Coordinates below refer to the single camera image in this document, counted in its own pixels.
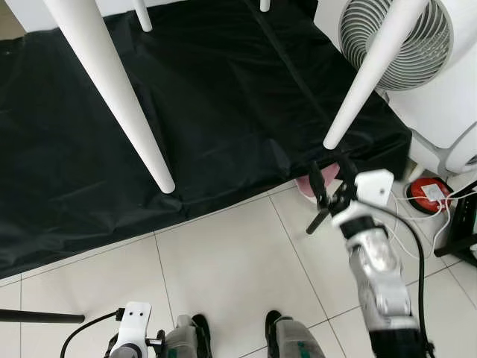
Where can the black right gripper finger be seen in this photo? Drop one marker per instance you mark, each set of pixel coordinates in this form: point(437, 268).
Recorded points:
point(347, 170)
point(317, 183)

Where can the white plastic table leg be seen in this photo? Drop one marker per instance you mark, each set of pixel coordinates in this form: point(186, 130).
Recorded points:
point(373, 67)
point(112, 89)
point(264, 5)
point(143, 15)

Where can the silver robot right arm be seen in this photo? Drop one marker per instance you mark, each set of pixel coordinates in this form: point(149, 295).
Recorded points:
point(380, 276)

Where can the pink plastic part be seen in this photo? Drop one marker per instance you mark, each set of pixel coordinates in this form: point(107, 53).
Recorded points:
point(304, 186)

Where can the grey robot left foot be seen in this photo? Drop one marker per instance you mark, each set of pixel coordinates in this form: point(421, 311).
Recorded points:
point(182, 339)

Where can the grey robot foot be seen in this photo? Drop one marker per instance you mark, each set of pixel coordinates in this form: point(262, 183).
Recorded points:
point(182, 339)
point(294, 339)

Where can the black cloth table cover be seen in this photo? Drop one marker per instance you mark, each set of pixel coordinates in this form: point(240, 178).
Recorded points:
point(223, 112)

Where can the black metal floor stand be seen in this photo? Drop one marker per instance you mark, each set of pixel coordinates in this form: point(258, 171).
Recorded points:
point(460, 224)

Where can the white standing fan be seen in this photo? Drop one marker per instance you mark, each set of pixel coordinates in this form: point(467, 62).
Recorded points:
point(440, 82)

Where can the grey robot right foot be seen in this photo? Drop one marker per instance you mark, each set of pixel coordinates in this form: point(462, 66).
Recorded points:
point(294, 339)

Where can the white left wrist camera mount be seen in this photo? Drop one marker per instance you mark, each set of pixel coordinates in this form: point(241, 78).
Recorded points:
point(134, 321)

